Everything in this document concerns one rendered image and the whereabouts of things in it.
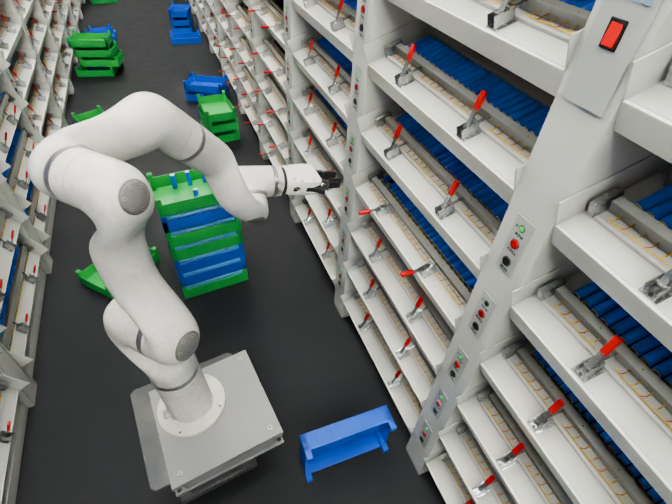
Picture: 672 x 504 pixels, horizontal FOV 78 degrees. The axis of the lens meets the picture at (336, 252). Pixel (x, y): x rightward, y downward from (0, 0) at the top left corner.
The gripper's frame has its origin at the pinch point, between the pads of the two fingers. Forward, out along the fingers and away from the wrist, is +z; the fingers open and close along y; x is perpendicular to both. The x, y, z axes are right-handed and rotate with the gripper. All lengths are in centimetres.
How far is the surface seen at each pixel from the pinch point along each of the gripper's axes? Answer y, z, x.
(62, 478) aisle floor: -19, -83, 98
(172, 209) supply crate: 44, -40, 39
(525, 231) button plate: -58, 6, -25
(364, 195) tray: 2.8, 14.8, 8.3
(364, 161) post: 8.4, 14.9, -0.9
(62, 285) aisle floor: 71, -86, 99
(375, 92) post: 8.3, 12.0, -23.0
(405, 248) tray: -24.0, 14.8, 8.2
